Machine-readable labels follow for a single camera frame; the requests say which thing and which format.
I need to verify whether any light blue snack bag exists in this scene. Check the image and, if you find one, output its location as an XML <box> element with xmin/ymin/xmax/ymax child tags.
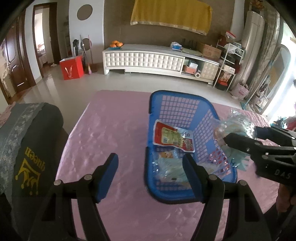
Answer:
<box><xmin>210</xmin><ymin>109</ymin><xmax>256</xmax><ymax>171</ymax></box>
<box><xmin>152</xmin><ymin>149</ymin><xmax>189</xmax><ymax>187</ymax></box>

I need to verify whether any red white snack pouch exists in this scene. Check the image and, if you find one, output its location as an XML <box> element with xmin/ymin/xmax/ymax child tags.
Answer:
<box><xmin>152</xmin><ymin>120</ymin><xmax>195</xmax><ymax>153</ymax></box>

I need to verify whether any red snack packet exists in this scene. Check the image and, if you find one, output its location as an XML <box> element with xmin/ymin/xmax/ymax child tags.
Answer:
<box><xmin>202</xmin><ymin>149</ymin><xmax>231</xmax><ymax>179</ymax></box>

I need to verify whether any person's hand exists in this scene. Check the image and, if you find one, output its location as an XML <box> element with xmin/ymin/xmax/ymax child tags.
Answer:
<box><xmin>276</xmin><ymin>184</ymin><xmax>296</xmax><ymax>213</ymax></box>

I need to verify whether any pink white shopping bag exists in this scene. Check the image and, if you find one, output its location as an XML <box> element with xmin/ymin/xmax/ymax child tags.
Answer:
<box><xmin>230</xmin><ymin>83</ymin><xmax>249</xmax><ymax>100</ymax></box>

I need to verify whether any blue plastic basket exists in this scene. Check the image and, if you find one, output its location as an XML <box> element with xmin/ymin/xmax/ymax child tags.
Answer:
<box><xmin>144</xmin><ymin>90</ymin><xmax>237</xmax><ymax>204</ymax></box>

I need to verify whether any white metal shelf rack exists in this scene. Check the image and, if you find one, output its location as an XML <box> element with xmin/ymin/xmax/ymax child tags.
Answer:
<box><xmin>214</xmin><ymin>36</ymin><xmax>244</xmax><ymax>91</ymax></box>

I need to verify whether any tall silver air conditioner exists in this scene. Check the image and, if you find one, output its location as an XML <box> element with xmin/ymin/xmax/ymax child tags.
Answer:
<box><xmin>232</xmin><ymin>11</ymin><xmax>265</xmax><ymax>87</ymax></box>

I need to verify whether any cardboard box on cabinet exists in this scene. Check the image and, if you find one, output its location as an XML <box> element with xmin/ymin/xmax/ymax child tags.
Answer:
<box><xmin>197</xmin><ymin>42</ymin><xmax>222</xmax><ymax>61</ymax></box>

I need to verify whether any pink quilted table cloth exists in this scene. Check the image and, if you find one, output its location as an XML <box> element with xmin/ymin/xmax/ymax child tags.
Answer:
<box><xmin>55</xmin><ymin>89</ymin><xmax>282</xmax><ymax>241</ymax></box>

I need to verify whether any blue tissue pack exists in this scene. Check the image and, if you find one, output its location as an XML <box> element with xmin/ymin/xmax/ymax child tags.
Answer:
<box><xmin>170</xmin><ymin>42</ymin><xmax>183</xmax><ymax>51</ymax></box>

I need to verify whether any white tufted TV cabinet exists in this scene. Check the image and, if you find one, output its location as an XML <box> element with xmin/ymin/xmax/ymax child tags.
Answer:
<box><xmin>102</xmin><ymin>44</ymin><xmax>219</xmax><ymax>84</ymax></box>

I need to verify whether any red gift bag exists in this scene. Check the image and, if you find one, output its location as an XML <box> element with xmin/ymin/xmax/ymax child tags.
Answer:
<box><xmin>59</xmin><ymin>56</ymin><xmax>84</xmax><ymax>80</ymax></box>

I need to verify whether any plate of oranges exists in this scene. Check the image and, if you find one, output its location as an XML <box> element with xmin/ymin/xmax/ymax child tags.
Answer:
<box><xmin>109</xmin><ymin>41</ymin><xmax>124</xmax><ymax>50</ymax></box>

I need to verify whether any brown wooden door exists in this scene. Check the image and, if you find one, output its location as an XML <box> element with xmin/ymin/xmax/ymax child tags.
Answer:
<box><xmin>1</xmin><ymin>11</ymin><xmax>36</xmax><ymax>100</ymax></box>

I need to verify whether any yellow cloth on wall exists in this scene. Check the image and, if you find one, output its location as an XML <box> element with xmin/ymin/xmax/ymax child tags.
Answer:
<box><xmin>130</xmin><ymin>0</ymin><xmax>212</xmax><ymax>36</ymax></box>

